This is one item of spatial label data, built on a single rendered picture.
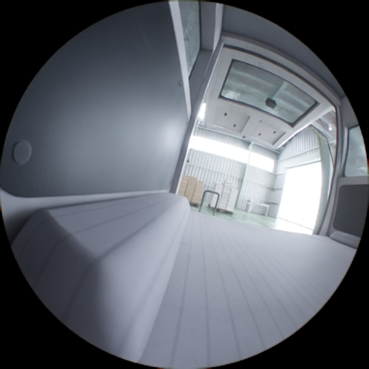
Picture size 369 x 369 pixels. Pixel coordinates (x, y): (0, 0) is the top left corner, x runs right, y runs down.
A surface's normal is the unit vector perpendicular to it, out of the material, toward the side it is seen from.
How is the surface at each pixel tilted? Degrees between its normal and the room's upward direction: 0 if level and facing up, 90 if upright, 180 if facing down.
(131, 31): 90
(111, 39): 90
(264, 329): 0
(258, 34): 178
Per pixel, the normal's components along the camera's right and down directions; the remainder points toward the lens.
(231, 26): -0.22, 0.98
